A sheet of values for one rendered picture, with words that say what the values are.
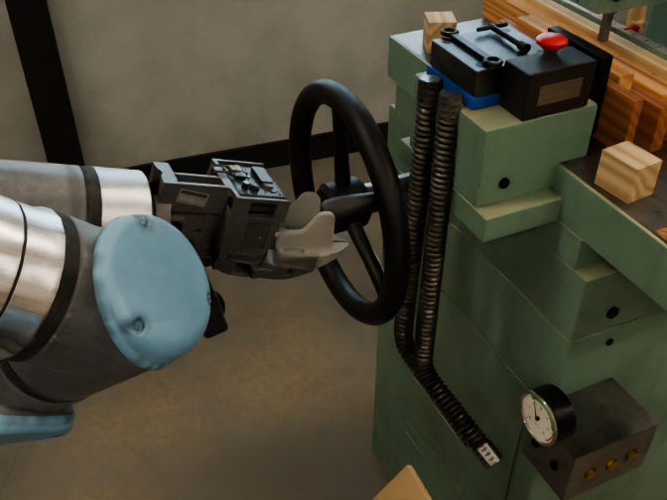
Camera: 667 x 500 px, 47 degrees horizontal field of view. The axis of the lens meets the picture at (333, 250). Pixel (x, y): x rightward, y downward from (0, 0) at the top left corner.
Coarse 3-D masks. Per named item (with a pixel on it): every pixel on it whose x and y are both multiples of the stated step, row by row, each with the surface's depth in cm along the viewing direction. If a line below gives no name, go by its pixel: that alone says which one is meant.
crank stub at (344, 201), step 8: (368, 192) 77; (328, 200) 76; (336, 200) 76; (344, 200) 76; (352, 200) 76; (360, 200) 76; (368, 200) 77; (328, 208) 75; (336, 208) 75; (344, 208) 75; (352, 208) 76; (360, 208) 76; (368, 208) 77; (336, 216) 75; (344, 216) 76; (352, 216) 77
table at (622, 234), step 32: (416, 32) 106; (416, 64) 101; (576, 160) 80; (544, 192) 80; (576, 192) 77; (608, 192) 75; (480, 224) 78; (512, 224) 78; (576, 224) 79; (608, 224) 74; (640, 224) 71; (608, 256) 75; (640, 256) 71; (640, 288) 72
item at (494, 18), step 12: (492, 0) 108; (504, 0) 105; (516, 0) 105; (492, 12) 108; (504, 12) 106; (516, 12) 103; (528, 12) 101; (540, 12) 101; (552, 24) 98; (564, 24) 98; (600, 48) 92
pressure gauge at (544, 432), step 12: (552, 384) 84; (528, 396) 84; (540, 396) 82; (552, 396) 82; (564, 396) 82; (528, 408) 85; (540, 408) 82; (552, 408) 81; (564, 408) 81; (528, 420) 85; (540, 420) 83; (552, 420) 80; (564, 420) 81; (540, 432) 84; (552, 432) 81; (564, 432) 81; (552, 444) 82
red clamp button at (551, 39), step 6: (540, 36) 74; (546, 36) 74; (552, 36) 74; (558, 36) 74; (564, 36) 74; (540, 42) 73; (546, 42) 73; (552, 42) 73; (558, 42) 73; (564, 42) 73; (546, 48) 73; (552, 48) 73; (558, 48) 73
